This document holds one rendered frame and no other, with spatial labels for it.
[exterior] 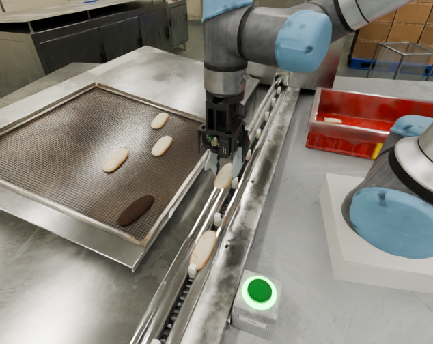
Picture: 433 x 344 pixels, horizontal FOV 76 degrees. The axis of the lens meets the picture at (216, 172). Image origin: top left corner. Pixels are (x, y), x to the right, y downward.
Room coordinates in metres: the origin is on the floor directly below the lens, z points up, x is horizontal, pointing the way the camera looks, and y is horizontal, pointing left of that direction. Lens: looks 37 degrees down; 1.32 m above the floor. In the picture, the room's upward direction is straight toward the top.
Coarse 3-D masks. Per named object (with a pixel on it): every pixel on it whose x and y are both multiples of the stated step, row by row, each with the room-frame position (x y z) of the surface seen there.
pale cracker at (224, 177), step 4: (228, 164) 0.54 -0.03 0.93; (224, 168) 0.53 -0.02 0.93; (228, 168) 0.53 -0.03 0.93; (220, 172) 0.51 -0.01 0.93; (224, 172) 0.51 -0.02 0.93; (228, 172) 0.51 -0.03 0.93; (216, 176) 0.50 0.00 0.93; (220, 176) 0.50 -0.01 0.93; (224, 176) 0.50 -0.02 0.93; (228, 176) 0.50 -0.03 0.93; (216, 180) 0.48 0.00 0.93; (220, 180) 0.48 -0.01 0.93; (224, 180) 0.48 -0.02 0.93; (228, 180) 0.48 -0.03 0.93; (216, 184) 0.47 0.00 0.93; (220, 184) 0.47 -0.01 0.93; (224, 184) 0.47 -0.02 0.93; (228, 184) 0.47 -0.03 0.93; (220, 188) 0.46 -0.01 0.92
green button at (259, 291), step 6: (252, 282) 0.25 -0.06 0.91; (258, 282) 0.25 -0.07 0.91; (264, 282) 0.25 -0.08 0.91; (252, 288) 0.24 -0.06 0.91; (258, 288) 0.24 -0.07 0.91; (264, 288) 0.24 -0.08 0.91; (270, 288) 0.24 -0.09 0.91; (252, 294) 0.23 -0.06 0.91; (258, 294) 0.23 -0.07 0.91; (264, 294) 0.23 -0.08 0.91; (270, 294) 0.23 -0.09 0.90; (252, 300) 0.22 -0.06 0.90; (258, 300) 0.22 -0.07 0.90; (264, 300) 0.22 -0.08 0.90
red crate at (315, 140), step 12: (348, 120) 0.99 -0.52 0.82; (360, 120) 0.99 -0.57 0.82; (372, 120) 0.99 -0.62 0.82; (312, 132) 0.78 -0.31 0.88; (312, 144) 0.79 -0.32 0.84; (324, 144) 0.77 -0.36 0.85; (336, 144) 0.76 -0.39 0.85; (348, 144) 0.75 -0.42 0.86; (360, 144) 0.74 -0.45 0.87; (372, 144) 0.72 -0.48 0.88; (360, 156) 0.73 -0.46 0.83
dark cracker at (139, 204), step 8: (136, 200) 0.44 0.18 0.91; (144, 200) 0.44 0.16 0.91; (152, 200) 0.45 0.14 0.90; (128, 208) 0.41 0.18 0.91; (136, 208) 0.42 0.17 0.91; (144, 208) 0.42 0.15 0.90; (120, 216) 0.39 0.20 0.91; (128, 216) 0.39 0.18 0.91; (136, 216) 0.40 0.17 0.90; (120, 224) 0.38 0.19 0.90; (128, 224) 0.38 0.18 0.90
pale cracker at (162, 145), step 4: (168, 136) 0.70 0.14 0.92; (160, 140) 0.67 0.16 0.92; (164, 140) 0.67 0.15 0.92; (168, 140) 0.68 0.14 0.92; (172, 140) 0.69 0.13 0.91; (156, 144) 0.65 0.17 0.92; (160, 144) 0.65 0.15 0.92; (164, 144) 0.66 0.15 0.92; (168, 144) 0.66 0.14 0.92; (152, 148) 0.64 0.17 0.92; (156, 148) 0.63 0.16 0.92; (160, 148) 0.64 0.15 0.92; (164, 148) 0.64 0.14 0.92; (152, 152) 0.62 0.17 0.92; (156, 152) 0.62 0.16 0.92; (160, 152) 0.62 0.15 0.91; (164, 152) 0.63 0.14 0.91
